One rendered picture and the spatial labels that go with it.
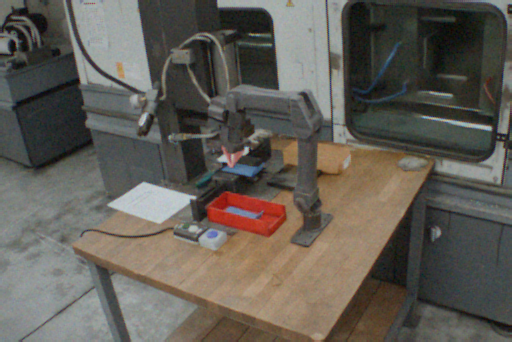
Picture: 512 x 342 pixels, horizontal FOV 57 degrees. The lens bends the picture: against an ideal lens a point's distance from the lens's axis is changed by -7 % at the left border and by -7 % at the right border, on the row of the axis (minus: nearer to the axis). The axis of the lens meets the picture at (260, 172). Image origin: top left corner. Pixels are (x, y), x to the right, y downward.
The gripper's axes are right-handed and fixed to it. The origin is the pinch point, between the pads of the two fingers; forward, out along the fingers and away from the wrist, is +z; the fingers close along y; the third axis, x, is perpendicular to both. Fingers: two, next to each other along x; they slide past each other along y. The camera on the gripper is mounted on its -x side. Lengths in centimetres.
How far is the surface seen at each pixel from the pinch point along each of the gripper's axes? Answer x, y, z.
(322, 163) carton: 11.1, -43.9, 7.3
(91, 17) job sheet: -181, -64, -14
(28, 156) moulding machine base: -297, -74, 132
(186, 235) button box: -0.3, 18.8, 20.9
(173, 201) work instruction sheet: -24.5, 1.9, 25.0
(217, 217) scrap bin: 1.1, 5.3, 18.3
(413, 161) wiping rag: 41, -66, 1
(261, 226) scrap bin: 18.5, 3.5, 13.9
